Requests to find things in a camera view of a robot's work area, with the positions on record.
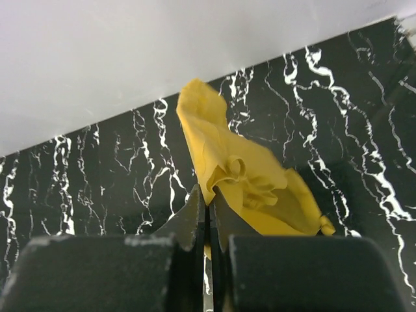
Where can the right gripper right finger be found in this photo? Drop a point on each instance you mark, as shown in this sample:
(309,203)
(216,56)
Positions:
(224,222)

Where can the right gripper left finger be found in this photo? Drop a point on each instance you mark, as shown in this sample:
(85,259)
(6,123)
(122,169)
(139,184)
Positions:
(187,228)

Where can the yellow mesh bra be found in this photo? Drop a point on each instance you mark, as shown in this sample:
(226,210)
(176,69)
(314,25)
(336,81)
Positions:
(273,200)

